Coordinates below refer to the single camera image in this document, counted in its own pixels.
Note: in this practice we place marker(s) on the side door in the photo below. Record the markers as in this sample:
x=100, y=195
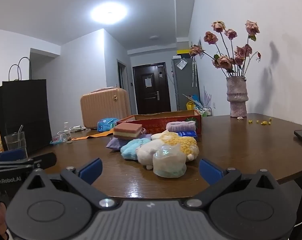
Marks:
x=122, y=76

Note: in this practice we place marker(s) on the small blue flat packet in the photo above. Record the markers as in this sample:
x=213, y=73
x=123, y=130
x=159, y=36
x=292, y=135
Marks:
x=57, y=140

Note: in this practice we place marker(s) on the white spray bottle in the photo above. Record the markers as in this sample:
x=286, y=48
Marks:
x=65, y=130

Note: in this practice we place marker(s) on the clear plastic pouch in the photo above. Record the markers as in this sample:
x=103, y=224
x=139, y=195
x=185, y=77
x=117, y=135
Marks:
x=182, y=64

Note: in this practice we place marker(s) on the pink textured vase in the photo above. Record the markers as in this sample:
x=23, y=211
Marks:
x=237, y=97

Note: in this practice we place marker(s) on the small ceiling fixture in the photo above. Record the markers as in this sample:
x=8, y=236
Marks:
x=154, y=37

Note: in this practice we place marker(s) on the white yellow plush toy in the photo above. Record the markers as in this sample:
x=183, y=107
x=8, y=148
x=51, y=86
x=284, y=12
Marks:
x=181, y=143

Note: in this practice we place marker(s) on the black paper bag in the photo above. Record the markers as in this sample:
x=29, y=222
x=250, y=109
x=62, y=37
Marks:
x=23, y=105

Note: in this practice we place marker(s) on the layered brown pink sponge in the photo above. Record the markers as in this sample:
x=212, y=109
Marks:
x=127, y=130

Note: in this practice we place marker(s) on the red cardboard box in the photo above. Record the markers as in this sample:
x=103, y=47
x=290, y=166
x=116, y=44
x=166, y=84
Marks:
x=161, y=123

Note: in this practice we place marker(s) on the small blue white tissue pack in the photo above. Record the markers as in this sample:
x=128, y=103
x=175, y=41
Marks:
x=188, y=135

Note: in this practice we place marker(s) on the clear drinking glass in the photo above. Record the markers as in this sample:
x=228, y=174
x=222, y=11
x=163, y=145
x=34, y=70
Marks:
x=14, y=143

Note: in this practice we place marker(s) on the lavender fluffy headband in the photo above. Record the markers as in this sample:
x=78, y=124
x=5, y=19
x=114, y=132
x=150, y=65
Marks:
x=179, y=126

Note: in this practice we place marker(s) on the clear folded umbrella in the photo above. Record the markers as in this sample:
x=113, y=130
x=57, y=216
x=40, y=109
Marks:
x=194, y=72

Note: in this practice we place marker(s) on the clear plastic bag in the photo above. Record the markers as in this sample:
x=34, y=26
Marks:
x=168, y=165

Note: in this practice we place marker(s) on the large blue tissue packet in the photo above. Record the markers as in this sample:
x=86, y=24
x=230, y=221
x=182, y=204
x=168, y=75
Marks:
x=107, y=125

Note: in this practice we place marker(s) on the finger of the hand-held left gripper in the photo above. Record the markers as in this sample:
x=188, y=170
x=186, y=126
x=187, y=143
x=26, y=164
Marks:
x=45, y=160
x=12, y=155

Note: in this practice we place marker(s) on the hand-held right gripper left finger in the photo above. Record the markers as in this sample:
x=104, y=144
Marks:
x=90, y=171

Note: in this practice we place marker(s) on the purple towel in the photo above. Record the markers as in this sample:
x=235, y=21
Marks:
x=115, y=143

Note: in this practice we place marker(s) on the scattered yellow bits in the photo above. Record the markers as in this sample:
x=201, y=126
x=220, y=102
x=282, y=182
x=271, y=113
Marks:
x=263, y=122

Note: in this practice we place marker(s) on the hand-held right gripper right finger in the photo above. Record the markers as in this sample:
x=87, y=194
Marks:
x=211, y=172

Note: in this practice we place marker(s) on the blue plush toy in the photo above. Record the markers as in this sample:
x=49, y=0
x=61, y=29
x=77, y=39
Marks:
x=131, y=150

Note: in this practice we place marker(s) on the beige ribbed suitcase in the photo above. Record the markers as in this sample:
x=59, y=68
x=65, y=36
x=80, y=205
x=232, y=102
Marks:
x=103, y=110

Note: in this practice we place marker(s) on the round ceiling light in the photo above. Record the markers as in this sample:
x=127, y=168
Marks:
x=108, y=12

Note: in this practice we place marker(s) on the dark brown entrance door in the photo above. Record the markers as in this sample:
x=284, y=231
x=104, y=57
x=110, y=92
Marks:
x=151, y=92

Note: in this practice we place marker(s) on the grey refrigerator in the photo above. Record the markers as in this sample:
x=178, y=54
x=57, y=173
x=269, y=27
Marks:
x=184, y=85

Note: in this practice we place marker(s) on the dried pink roses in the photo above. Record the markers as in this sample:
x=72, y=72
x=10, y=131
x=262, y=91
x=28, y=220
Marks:
x=226, y=61

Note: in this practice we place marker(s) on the yellow black box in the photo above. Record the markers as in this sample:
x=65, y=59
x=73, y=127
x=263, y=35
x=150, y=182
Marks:
x=183, y=52

